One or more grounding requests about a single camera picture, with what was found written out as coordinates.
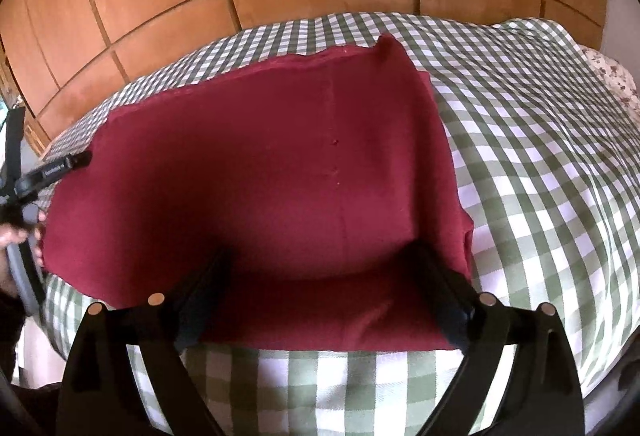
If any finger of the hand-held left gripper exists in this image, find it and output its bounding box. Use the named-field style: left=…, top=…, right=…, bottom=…
left=0, top=106, right=27, bottom=197
left=30, top=150, right=94, bottom=189

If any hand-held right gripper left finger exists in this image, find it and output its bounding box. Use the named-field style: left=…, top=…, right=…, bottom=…
left=56, top=247, right=235, bottom=436

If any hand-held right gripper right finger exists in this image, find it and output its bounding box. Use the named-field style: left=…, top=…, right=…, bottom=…
left=406, top=243, right=587, bottom=436

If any maroon printed shirt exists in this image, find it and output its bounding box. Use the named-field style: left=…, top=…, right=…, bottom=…
left=41, top=34, right=475, bottom=352

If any person's left hand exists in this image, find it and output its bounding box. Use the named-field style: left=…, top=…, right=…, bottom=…
left=0, top=210, right=48, bottom=297

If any green checked blanket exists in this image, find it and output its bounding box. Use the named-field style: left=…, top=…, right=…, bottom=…
left=30, top=10, right=640, bottom=436

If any floral pillow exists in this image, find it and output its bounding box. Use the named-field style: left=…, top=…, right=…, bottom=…
left=575, top=43, right=640, bottom=119

